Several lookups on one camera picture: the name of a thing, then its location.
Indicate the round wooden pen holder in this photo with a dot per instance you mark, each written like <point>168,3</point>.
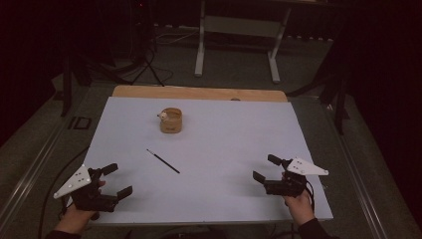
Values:
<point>171,124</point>

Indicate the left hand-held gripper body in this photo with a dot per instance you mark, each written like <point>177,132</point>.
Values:
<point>88,195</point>

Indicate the person's left hand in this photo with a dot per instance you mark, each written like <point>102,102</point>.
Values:
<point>76,219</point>

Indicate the black stand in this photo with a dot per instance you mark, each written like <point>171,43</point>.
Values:
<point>340,109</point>

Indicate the thin black pen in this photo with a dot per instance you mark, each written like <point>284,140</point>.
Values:
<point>163,161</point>

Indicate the pale blue table mat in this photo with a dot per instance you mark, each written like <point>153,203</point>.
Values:
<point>215,149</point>

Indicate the metal floor rail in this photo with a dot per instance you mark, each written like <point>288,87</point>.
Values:
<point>356,179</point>
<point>30,176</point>

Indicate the white metal stand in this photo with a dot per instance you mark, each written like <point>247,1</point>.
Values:
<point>239,26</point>

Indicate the person's right hand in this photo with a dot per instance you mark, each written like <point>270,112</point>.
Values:
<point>302,207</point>

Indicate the black tripod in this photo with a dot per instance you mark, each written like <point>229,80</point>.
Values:
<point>67,86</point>

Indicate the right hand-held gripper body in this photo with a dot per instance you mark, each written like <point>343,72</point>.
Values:
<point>288,187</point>

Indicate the small white ornament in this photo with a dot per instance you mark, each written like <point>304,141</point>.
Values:
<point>162,115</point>

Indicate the small black frame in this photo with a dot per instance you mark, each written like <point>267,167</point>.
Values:
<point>79,118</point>

